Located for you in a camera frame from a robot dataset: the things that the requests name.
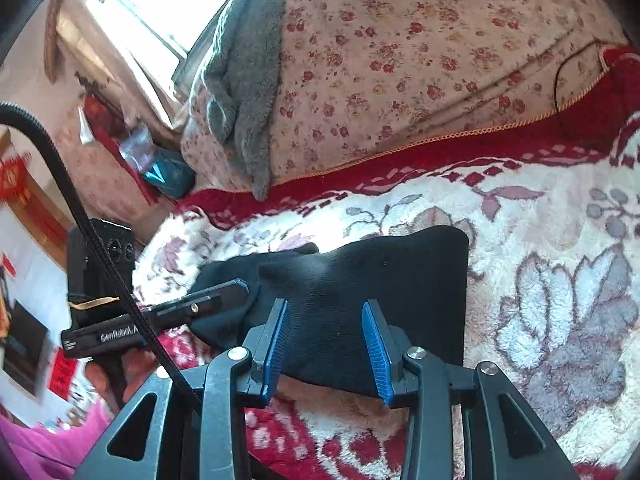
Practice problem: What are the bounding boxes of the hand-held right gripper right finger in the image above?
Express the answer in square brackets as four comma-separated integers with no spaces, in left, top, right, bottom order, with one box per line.
[361,299,581,480]

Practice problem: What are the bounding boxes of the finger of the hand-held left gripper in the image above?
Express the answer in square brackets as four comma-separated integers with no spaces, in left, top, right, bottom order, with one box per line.
[150,279,249,333]

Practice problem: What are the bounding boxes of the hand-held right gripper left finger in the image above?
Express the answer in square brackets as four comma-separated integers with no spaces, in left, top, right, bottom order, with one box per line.
[75,298,291,480]

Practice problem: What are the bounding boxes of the black pants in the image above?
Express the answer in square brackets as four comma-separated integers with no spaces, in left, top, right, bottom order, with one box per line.
[190,226,470,397]

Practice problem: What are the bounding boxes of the person's left hand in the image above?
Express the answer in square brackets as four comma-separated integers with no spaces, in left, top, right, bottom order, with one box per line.
[85,347,171,411]

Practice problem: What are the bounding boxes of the dark framed picture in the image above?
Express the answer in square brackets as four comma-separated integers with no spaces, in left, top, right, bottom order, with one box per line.
[2,300,51,397]

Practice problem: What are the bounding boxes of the teal bag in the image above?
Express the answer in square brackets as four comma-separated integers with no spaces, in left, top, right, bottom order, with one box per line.
[145,147,197,200]

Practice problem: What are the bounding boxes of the red and white plush blanket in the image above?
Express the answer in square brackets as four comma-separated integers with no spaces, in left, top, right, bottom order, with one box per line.
[132,45,640,480]

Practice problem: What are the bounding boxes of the pink cloth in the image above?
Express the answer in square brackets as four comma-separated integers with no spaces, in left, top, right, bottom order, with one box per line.
[0,400,116,480]

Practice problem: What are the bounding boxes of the grey fleece blanket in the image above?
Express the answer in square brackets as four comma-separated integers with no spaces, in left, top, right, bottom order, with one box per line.
[202,0,297,202]

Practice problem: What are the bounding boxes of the window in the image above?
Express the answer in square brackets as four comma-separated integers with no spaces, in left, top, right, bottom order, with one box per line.
[55,0,266,131]

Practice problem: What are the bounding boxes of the beige floral quilt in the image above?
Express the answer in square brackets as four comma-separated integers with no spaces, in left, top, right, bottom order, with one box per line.
[180,0,631,196]

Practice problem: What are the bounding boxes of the black braided cable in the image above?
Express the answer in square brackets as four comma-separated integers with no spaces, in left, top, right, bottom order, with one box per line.
[0,101,193,397]

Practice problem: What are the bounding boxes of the red wall poster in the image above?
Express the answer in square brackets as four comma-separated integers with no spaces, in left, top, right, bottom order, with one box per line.
[50,349,77,397]

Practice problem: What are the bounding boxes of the red knot wall decoration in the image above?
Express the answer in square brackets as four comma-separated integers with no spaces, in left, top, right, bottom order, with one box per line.
[0,155,32,207]

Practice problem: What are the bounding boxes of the thin black cable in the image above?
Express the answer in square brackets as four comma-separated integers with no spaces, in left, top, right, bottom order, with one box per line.
[554,39,608,137]

